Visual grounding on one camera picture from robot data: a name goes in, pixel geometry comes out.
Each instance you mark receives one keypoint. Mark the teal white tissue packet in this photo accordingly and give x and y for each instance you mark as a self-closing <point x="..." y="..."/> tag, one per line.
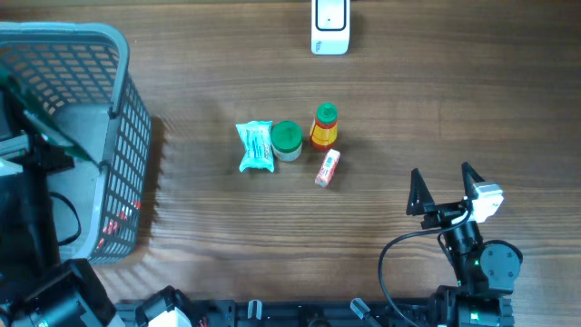
<point x="256" y="139"/>

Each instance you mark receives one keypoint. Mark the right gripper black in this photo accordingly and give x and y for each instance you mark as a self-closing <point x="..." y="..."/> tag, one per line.
<point x="440" y="213"/>

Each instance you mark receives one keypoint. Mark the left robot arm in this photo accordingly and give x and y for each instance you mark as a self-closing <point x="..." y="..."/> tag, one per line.
<point x="37" y="287"/>

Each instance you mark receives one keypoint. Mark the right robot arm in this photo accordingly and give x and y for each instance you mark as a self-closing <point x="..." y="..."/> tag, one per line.
<point x="485" y="270"/>

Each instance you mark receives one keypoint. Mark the white barcode scanner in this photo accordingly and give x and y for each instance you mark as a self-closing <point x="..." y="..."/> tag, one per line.
<point x="330" y="27"/>

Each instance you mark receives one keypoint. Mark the small red candy box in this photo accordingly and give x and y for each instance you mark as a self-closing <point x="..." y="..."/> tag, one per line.
<point x="328" y="167"/>

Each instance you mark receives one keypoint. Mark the green 3M gloves package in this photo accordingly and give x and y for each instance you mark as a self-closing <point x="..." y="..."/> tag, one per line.
<point x="24" y="113"/>

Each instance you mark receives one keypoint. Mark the green lid white jar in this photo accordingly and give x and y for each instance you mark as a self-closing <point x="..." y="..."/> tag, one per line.
<point x="286" y="140"/>

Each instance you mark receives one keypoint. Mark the red sriracha bottle green cap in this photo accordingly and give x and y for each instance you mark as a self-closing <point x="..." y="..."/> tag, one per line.
<point x="324" y="130"/>

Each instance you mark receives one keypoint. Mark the grey plastic shopping basket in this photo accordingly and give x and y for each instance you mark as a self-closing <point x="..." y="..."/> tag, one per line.
<point x="80" y="74"/>

